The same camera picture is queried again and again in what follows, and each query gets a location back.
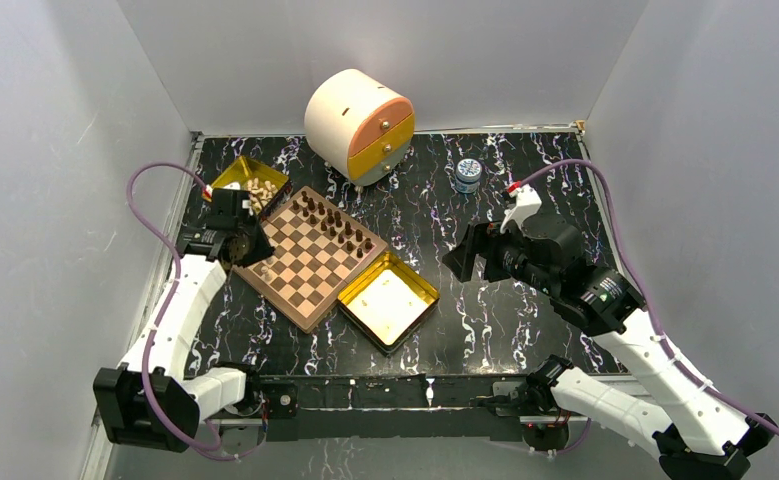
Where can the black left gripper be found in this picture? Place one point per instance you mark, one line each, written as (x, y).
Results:
(262, 250)

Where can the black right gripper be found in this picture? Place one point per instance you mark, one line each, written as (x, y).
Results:
(486, 239)

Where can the white chess pawn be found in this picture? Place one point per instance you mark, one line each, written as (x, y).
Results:
(267, 274)

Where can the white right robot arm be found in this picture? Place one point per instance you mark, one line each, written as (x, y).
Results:
(692, 434)

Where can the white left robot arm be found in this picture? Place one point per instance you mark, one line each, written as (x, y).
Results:
(146, 400)

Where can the wooden chess board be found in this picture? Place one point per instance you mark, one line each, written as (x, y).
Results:
(305, 288)

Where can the gold tin with white pieces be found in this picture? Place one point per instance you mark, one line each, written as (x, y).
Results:
(268, 188)

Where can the dark chess pieces row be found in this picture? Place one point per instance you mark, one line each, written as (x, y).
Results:
(316, 227)

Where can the empty gold tin lid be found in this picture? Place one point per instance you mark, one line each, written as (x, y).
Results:
(388, 301)

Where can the small blue white jar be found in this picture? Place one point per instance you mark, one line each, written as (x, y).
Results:
(468, 173)

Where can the round pastel drawer cabinet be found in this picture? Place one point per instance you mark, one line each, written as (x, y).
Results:
(359, 126)

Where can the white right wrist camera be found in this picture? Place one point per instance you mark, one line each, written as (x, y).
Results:
(523, 202)

